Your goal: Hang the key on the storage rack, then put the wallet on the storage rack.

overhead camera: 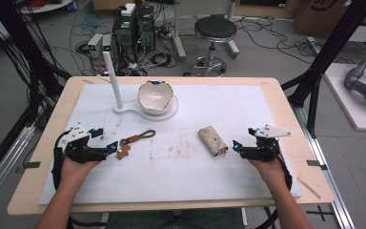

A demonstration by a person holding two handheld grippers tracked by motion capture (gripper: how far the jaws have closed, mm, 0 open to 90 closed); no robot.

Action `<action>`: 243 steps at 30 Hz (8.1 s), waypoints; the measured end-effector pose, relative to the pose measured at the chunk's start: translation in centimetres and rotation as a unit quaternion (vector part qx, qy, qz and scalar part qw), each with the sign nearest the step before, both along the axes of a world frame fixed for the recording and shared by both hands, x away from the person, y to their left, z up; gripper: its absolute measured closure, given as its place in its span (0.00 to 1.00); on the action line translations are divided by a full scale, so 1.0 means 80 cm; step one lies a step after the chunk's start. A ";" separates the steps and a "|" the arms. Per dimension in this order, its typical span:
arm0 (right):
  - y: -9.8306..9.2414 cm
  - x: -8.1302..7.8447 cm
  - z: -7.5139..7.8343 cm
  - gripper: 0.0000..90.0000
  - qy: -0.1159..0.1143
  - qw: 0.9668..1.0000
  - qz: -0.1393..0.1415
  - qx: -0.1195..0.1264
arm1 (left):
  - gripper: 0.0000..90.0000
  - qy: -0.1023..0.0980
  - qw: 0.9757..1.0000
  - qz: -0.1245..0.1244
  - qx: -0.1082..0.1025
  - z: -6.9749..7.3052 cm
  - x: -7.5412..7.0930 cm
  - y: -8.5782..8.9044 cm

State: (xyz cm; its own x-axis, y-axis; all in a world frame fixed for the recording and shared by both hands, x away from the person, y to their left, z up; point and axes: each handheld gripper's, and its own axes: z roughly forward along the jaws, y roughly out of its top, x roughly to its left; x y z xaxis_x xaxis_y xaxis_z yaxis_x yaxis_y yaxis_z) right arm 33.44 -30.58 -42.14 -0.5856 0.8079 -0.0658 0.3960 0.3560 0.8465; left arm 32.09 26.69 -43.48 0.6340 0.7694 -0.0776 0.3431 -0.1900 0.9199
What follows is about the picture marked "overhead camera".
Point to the aluminium rail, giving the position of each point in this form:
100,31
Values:
327,178
0,178

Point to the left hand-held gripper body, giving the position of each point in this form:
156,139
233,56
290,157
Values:
76,149

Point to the white table mat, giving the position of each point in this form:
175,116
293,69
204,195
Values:
178,178

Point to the white table leg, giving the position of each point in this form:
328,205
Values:
178,31
232,35

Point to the black tape piece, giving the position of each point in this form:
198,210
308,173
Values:
316,163
31,165

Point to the black computer tower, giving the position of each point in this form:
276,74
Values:
124,35
145,28

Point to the white eggshell-shaped bowl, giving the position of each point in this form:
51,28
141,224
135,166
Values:
155,97

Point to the white platform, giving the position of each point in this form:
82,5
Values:
346,101

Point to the black round stool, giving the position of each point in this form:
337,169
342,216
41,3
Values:
215,28

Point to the cardboard box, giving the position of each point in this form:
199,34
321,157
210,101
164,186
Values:
327,16

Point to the person's right hand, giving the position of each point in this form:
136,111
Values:
268,173

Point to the person's left hand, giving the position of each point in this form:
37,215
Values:
76,173

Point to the small silver box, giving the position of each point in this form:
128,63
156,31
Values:
94,44
107,43

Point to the thin wooden stick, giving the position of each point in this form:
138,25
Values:
309,188

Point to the beige key pouch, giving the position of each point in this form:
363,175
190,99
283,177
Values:
213,141

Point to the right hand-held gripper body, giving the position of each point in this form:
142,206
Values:
263,149

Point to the black tape cross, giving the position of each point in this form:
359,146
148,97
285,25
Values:
320,212

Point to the wooden table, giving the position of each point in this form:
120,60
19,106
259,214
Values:
60,105

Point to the white stand with pole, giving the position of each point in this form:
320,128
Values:
116,86

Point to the white box on computer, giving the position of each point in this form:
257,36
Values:
128,9

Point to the black metal frame post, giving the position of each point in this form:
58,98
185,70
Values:
330,47

